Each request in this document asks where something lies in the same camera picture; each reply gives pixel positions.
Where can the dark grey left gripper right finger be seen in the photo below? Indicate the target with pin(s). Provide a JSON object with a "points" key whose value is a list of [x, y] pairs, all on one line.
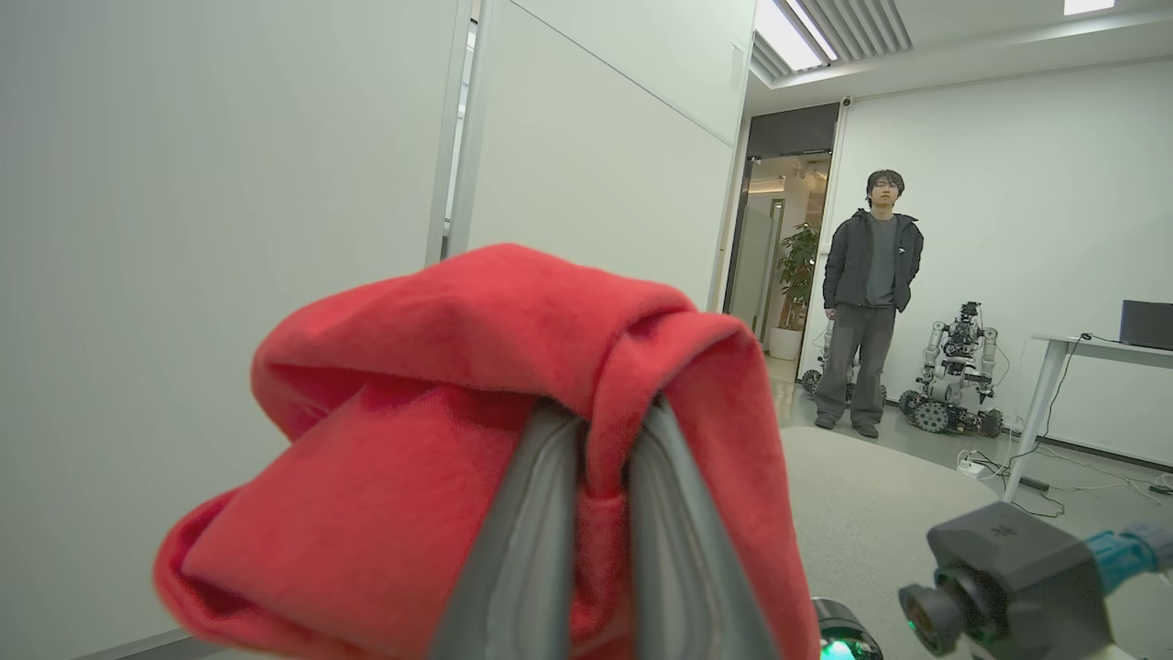
{"points": [[678, 568]]}

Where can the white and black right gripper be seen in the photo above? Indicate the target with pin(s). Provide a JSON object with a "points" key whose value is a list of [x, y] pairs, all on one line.
{"points": [[1045, 653]]}

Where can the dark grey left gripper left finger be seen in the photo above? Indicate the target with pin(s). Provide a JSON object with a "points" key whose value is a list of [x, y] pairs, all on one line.
{"points": [[531, 550]]}

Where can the red garment with white trim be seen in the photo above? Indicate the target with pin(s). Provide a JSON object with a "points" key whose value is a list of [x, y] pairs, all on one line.
{"points": [[412, 458]]}

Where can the white power strip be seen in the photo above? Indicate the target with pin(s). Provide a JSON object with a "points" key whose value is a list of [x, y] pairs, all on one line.
{"points": [[970, 466]]}

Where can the wheeled robot behind person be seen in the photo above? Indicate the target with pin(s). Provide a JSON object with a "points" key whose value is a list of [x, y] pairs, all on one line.
{"points": [[811, 380]]}

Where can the white desk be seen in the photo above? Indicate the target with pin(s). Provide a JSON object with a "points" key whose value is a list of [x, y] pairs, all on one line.
{"points": [[1045, 403]]}

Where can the grey tracked wheeled robot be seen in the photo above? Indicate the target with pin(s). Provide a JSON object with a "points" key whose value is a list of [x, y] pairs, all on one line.
{"points": [[958, 376]]}

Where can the potted green plant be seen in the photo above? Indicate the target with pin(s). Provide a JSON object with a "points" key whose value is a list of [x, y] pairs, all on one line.
{"points": [[795, 275]]}

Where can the dark laptop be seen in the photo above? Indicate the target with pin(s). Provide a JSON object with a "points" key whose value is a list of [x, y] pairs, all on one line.
{"points": [[1145, 325]]}

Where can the person in dark jacket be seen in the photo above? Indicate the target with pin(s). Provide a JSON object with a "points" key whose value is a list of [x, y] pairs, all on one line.
{"points": [[871, 275]]}

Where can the dark framed glass doorway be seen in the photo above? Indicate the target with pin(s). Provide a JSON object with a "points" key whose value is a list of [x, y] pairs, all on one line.
{"points": [[788, 183]]}

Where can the long ceiling light panel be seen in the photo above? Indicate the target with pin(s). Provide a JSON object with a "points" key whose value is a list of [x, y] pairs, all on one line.
{"points": [[793, 32]]}

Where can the small square ceiling light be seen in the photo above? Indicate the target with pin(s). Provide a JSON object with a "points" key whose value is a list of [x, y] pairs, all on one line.
{"points": [[1089, 5]]}

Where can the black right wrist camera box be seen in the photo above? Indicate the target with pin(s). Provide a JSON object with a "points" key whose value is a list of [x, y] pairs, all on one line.
{"points": [[1017, 577]]}

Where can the grey partition post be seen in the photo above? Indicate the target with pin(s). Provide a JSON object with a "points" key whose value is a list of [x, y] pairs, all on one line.
{"points": [[463, 137]]}

